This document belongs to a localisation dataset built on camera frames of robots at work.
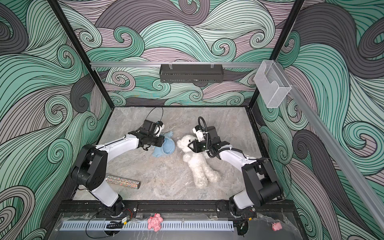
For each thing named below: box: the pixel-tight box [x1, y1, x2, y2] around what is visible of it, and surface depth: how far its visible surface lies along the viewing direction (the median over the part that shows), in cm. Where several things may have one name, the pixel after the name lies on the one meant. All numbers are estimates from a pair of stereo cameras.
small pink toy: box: [271, 222, 283, 231], surface depth 68 cm
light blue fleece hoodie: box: [152, 131, 176, 158], surface depth 94 cm
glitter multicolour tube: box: [105, 175, 141, 190], surface depth 81 cm
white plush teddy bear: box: [176, 135, 222, 189], surface depth 79 cm
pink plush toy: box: [147, 212, 164, 232], surface depth 69 cm
